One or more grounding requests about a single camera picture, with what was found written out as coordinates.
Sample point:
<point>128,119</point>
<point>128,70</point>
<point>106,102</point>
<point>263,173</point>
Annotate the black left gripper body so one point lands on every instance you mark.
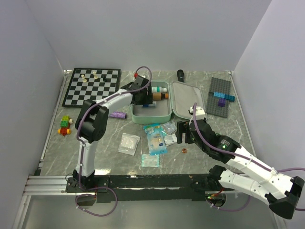
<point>143,99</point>

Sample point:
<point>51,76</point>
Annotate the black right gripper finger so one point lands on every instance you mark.
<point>181,133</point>
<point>189,138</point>

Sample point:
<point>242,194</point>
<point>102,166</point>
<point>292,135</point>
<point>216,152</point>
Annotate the brown orange-cap bottle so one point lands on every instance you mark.
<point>159,96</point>

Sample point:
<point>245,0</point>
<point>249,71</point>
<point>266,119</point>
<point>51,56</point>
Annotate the white green medicine bottle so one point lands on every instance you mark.
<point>157,89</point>

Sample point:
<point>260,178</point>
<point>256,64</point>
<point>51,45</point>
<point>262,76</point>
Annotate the white blue bandage roll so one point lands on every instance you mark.
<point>150,104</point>

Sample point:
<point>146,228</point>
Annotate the blue cotton swab pack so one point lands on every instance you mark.
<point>155,138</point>

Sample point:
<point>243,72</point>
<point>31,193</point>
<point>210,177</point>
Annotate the mint green medicine case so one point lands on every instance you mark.
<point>181,97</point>

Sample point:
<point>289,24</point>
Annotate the white gauze packet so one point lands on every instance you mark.
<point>128,144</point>

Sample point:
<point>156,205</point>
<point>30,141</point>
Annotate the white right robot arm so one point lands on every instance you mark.
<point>278,191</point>

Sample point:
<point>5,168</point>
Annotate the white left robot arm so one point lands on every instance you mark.
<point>92,123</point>

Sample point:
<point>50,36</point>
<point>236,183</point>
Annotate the clear alcohol pad packets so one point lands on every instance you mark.
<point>169,127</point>

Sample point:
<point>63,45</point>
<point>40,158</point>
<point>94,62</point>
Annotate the purple glitter microphone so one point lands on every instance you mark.
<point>118,115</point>

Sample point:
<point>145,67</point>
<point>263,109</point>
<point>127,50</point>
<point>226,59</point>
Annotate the black flashlight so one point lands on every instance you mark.
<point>180,75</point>

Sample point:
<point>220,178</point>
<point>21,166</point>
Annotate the purple lego brick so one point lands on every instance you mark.
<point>221,102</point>

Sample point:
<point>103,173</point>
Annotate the teal plaster packet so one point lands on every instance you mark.
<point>150,161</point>

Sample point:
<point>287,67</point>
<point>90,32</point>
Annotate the cream chess piece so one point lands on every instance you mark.
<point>95,75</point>

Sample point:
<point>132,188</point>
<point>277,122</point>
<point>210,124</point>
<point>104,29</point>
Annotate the grey lego baseplate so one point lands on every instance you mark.
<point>222,86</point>

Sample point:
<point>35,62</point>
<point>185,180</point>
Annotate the blue lego bricks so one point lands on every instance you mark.
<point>228,97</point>

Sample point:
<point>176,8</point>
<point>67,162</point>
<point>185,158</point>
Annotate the black white chessboard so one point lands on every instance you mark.
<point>78,91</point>

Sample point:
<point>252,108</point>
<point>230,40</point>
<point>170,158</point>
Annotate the cream chess pawn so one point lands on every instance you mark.
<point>83,78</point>

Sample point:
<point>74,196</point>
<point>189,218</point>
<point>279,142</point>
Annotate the green lego block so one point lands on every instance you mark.
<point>65,121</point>

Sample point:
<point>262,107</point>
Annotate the red yellow toy car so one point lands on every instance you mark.
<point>65,130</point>

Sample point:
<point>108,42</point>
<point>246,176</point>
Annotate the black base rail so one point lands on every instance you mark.
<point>146,187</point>

